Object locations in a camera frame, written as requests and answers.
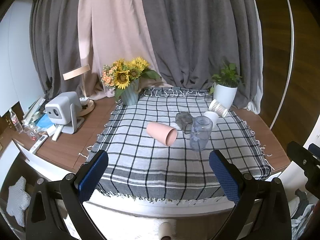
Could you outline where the white frosted cup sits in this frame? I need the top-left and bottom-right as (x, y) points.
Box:
(203, 111), (219, 127)

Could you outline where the clear bluish plastic cup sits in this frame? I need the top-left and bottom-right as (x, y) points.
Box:
(189, 116), (213, 152)

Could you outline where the white patterned paper cup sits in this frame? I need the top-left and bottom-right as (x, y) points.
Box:
(208, 99), (228, 118)

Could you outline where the dark grey glass cup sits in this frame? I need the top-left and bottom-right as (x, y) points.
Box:
(175, 112), (193, 134)

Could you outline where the pink plastic cup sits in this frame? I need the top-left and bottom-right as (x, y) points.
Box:
(146, 122), (177, 146)

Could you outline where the grey star cushion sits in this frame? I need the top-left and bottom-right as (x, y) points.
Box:
(6, 176), (31, 228)

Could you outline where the white remote control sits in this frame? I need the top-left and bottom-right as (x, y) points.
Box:
(29, 134), (48, 154)

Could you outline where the blue face mask pack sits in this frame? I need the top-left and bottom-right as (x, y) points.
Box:
(36, 114), (54, 131)

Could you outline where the clear plastic water bottle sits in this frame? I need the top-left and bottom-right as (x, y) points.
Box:
(9, 109), (23, 133)

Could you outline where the white mini projector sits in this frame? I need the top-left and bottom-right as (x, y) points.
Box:
(45, 92), (85, 141)

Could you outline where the white plant pot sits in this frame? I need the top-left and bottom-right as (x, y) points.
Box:
(213, 84), (238, 109)

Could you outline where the white wooden desk lamp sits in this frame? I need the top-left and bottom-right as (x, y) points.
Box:
(62, 64), (96, 117)

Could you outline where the green potted plant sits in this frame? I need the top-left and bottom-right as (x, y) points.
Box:
(208, 63), (244, 94)

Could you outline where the checkered grey tablecloth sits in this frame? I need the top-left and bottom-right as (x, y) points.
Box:
(89, 88), (272, 201)

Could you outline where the light blue ribbed vase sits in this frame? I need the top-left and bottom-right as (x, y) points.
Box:
(120, 79), (139, 106)

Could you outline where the sunflower bouquet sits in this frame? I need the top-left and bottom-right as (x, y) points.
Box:
(101, 57), (161, 101)

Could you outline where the grey curtain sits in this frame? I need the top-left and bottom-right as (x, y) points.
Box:
(30, 0), (263, 114)

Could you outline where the pink curtain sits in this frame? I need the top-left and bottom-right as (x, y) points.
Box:
(78, 0), (158, 100)

